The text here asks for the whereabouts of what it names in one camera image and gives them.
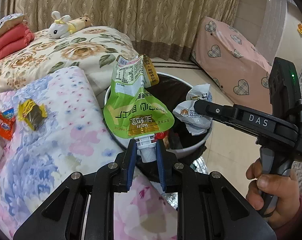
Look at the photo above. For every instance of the beige patterned curtains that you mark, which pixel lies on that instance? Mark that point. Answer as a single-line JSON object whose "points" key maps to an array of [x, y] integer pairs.
{"points": [[158, 28]]}

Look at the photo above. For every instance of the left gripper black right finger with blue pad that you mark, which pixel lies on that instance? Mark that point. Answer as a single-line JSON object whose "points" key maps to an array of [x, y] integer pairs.
{"points": [[209, 206]]}

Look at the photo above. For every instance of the orange blue snack wrapper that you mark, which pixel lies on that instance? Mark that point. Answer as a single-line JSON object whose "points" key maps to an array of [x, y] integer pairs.
{"points": [[7, 124]]}

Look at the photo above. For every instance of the floral pastel bed quilt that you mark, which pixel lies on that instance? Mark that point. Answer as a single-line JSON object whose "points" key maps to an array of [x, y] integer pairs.
{"points": [[72, 138]]}

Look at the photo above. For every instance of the green juice pouch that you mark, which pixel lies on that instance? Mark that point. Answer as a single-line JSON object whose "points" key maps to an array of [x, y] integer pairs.
{"points": [[131, 112]]}

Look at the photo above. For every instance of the pink heart cover furniture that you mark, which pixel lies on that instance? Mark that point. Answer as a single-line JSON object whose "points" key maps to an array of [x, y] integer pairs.
{"points": [[234, 63]]}

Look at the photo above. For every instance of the white snack wrapper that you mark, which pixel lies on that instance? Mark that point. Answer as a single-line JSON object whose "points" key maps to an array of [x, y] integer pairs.
{"points": [[195, 123]]}

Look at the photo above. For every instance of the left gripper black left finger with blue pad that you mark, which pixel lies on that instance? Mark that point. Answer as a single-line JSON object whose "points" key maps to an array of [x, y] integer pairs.
{"points": [[82, 206]]}

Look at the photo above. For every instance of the person's right hand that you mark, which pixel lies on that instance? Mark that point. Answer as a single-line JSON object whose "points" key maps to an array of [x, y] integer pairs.
{"points": [[285, 188]]}

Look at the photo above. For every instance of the folded red blanket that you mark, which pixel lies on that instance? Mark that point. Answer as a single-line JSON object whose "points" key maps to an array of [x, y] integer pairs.
{"points": [[15, 39]]}

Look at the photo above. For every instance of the blue patterned pillow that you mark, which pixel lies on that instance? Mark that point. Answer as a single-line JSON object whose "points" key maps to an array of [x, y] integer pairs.
{"points": [[10, 21]]}

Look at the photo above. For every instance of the cream floral duvet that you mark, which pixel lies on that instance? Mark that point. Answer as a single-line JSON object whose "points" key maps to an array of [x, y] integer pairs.
{"points": [[93, 49]]}

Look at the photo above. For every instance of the white bunny plush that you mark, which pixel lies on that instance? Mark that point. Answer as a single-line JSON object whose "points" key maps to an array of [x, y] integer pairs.
{"points": [[64, 26]]}

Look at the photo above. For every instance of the yellow snack wrapper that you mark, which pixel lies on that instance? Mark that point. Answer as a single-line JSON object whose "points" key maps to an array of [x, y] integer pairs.
{"points": [[32, 113]]}

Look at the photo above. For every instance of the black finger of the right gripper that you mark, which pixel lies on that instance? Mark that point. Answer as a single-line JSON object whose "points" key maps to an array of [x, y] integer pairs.
{"points": [[221, 113]]}

